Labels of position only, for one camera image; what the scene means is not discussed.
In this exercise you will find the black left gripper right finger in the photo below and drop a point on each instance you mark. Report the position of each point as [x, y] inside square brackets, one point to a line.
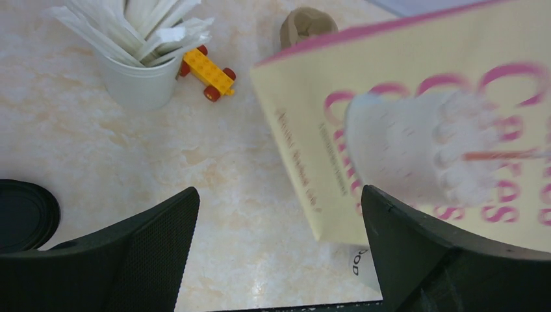
[426, 264]

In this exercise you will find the stack of black lids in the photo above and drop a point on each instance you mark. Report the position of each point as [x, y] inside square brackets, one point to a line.
[30, 215]

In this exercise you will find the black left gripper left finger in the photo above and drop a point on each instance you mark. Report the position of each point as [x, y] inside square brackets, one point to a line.
[136, 264]

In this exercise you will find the white straw holder cup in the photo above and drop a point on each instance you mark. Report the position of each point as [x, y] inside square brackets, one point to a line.
[141, 89]

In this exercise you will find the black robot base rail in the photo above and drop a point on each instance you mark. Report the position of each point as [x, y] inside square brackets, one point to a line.
[369, 306]

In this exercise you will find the yellow toy brick car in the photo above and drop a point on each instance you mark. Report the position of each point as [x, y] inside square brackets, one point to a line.
[218, 81]

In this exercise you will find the kraft pink paper bag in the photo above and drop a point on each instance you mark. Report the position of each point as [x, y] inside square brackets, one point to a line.
[398, 104]

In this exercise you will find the brown cardboard cup carrier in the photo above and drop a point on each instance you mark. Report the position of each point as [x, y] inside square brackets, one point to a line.
[304, 23]

